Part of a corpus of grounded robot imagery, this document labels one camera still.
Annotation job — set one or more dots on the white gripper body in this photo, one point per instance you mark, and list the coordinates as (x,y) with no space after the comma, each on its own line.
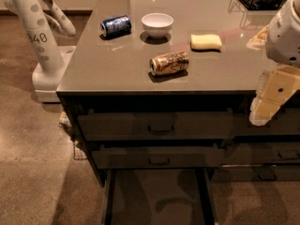
(283,37)

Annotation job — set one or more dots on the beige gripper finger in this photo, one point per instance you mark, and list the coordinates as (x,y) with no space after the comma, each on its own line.
(263,80)
(261,112)

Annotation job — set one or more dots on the orange soda can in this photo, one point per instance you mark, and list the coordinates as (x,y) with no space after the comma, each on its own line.
(169,63)

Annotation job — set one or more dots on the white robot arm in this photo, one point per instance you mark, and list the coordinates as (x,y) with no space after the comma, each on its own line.
(281,40)

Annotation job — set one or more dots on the top right drawer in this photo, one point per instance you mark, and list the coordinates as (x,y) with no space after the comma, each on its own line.
(284,122)

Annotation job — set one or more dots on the middle right drawer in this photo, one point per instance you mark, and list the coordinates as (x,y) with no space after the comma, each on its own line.
(262,153)

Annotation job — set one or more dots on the bottom right drawer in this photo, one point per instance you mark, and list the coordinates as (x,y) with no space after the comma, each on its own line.
(264,173)

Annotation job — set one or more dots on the middle left drawer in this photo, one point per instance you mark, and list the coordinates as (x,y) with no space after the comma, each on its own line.
(157,157)

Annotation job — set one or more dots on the top left drawer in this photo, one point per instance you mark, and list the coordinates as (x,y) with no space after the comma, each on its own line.
(136,126)

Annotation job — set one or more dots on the dark drawer cabinet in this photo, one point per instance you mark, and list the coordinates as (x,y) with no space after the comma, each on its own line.
(112,75)

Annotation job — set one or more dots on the blue soda can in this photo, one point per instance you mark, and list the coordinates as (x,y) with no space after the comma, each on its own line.
(116,26)

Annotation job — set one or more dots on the open bottom drawer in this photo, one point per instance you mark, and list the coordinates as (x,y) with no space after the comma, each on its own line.
(158,197)

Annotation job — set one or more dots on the snack bag on counter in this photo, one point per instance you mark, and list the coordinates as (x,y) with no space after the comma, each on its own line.
(258,41)

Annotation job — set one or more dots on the yellow sponge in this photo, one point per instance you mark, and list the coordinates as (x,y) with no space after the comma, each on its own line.
(205,42)

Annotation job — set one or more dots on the white bowl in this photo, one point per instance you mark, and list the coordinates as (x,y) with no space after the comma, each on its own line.
(157,25)

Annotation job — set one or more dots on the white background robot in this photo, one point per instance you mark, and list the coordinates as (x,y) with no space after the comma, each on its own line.
(42,20)

